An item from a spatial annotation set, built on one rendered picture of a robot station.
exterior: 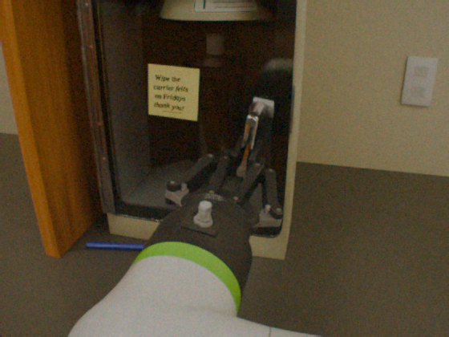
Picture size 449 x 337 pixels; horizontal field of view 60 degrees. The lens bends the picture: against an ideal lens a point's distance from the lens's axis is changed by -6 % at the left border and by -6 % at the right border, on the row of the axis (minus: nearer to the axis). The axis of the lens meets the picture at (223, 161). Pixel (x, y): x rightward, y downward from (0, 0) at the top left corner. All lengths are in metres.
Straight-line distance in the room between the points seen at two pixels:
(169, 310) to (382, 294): 0.47
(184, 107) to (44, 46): 0.23
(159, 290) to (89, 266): 0.45
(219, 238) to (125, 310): 0.11
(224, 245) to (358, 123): 0.76
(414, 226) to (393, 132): 0.29
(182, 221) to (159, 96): 0.31
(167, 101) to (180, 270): 0.36
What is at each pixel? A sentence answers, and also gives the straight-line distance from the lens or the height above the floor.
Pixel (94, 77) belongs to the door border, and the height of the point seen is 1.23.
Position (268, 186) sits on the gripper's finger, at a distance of 0.47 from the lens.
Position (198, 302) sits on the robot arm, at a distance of 0.27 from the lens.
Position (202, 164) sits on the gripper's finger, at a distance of 0.49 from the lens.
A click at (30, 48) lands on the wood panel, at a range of 0.63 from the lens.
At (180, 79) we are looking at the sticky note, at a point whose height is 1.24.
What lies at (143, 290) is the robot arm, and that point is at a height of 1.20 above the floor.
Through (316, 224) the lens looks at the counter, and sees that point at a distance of 0.80.
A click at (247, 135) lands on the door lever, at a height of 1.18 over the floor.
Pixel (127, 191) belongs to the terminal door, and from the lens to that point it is 0.70.
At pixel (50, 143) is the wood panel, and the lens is 0.68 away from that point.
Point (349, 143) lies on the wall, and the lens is 1.06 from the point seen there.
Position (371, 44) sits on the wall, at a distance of 1.00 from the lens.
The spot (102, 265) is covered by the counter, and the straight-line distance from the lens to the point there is 0.71.
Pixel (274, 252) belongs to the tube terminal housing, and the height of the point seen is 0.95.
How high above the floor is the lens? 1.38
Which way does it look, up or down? 25 degrees down
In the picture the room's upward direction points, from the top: straight up
